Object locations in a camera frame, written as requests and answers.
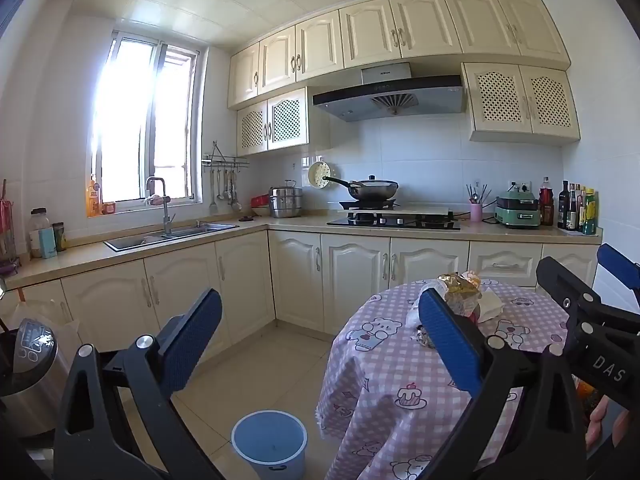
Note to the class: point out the white bowl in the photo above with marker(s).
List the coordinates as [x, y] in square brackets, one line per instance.
[260, 211]

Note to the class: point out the cream base cabinets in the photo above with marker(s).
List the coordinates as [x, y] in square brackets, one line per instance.
[350, 275]

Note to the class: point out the clear plastic bag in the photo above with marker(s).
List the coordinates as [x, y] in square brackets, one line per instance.
[425, 305]

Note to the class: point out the green yellow bottle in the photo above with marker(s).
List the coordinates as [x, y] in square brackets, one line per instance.
[590, 215]

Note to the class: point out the dark sauce bottle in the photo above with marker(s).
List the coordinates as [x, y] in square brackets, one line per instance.
[573, 212]
[580, 215]

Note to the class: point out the hanging steel ladle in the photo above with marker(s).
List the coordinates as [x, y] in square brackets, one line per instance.
[226, 192]
[236, 204]

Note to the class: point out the gold foil wrapper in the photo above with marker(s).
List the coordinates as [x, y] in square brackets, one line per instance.
[457, 290]

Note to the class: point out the teal box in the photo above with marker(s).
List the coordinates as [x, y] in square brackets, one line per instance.
[47, 243]

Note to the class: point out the cream colander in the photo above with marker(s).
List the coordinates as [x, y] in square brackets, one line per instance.
[317, 175]

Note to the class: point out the blue plastic bucket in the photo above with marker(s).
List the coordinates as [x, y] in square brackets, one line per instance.
[270, 440]

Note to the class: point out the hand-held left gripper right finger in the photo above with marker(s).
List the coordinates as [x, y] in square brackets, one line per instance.
[450, 345]

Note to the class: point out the green electric grill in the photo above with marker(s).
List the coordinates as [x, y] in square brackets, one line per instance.
[517, 210]

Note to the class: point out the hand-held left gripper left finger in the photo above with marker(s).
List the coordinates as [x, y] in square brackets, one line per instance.
[192, 342]

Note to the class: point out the small pink jar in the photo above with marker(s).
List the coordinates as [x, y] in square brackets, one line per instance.
[108, 208]

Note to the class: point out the dark jar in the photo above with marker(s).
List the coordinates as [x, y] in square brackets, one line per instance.
[60, 237]

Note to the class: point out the kitchen window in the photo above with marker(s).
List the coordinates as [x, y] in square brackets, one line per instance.
[130, 125]

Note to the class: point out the person's right hand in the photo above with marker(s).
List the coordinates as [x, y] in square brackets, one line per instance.
[605, 412]

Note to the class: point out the steel faucet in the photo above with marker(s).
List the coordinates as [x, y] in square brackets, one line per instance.
[166, 210]

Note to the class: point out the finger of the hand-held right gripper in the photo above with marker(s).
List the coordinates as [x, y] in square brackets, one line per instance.
[557, 275]
[617, 262]

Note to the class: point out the black wok with lid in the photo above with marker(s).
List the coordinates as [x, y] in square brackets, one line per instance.
[372, 190]

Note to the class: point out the silver electric pressure cooker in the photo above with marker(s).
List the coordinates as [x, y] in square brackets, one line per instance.
[30, 360]

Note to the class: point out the orange bottle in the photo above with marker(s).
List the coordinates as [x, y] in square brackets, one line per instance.
[94, 200]

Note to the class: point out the dark snack wrapper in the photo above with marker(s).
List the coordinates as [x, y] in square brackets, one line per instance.
[424, 336]

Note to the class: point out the red utensil holder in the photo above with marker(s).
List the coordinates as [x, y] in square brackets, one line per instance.
[7, 230]

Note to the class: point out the clear plastic jar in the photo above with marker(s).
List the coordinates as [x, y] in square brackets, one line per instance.
[36, 225]

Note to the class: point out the pink utensil holder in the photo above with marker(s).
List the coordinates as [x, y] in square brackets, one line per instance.
[476, 212]

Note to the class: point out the orange snack bag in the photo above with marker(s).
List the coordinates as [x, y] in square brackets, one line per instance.
[585, 395]

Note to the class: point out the red bowl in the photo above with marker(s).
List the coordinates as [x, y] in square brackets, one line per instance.
[260, 201]

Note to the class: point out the white wall socket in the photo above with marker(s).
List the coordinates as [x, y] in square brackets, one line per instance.
[522, 186]

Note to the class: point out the black gas hob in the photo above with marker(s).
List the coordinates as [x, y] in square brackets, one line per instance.
[395, 221]

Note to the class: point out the white paper cup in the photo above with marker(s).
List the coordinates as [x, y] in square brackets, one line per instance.
[490, 305]

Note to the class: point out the steel kitchen sink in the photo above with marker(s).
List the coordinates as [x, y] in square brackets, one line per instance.
[150, 240]

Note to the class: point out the steel wall utensil rack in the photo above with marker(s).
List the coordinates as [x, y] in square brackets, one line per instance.
[225, 161]

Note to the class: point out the cream lattice door cabinet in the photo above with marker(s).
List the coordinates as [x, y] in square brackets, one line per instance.
[272, 122]
[520, 100]

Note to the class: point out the grey range hood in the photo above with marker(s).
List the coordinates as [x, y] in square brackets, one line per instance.
[390, 97]

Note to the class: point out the cream upper wall cabinets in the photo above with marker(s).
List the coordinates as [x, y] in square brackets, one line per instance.
[370, 30]

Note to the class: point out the hanging steel spatula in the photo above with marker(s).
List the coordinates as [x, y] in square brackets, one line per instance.
[213, 205]

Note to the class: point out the round table pink checked cloth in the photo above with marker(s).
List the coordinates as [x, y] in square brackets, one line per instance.
[380, 385]

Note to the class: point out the white plastic bag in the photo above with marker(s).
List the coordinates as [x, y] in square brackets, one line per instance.
[55, 317]

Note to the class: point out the steel steamer pot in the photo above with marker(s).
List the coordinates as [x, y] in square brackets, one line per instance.
[285, 202]

